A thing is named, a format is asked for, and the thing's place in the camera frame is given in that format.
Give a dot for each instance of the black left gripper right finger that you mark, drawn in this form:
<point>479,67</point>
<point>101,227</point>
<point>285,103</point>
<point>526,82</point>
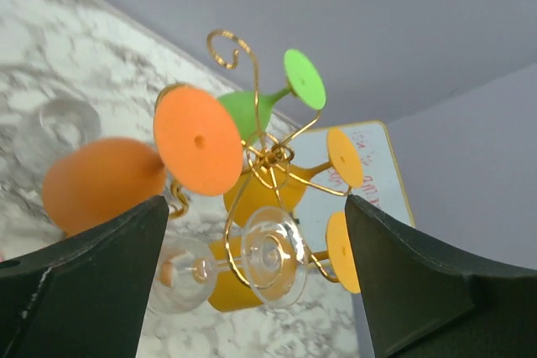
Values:
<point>425,298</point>

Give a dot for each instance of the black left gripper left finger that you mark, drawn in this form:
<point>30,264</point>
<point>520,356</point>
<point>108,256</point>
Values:
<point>84,296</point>

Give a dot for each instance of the orange plastic wine glass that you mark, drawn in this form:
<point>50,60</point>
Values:
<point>196,142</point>

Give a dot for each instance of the clear wine glass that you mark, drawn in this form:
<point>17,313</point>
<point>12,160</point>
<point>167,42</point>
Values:
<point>183,279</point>
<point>53,130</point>

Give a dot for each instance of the yellow plastic wine glass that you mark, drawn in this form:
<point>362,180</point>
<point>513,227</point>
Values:
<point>284,184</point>

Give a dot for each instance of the green plastic wine glass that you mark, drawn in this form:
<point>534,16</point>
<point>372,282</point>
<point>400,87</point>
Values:
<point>303,81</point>

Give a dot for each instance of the yellow-framed whiteboard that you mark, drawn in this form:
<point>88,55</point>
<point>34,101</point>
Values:
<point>382,184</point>

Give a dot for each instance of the gold wire glass rack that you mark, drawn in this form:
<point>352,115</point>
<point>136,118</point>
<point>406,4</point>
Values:
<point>225,48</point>

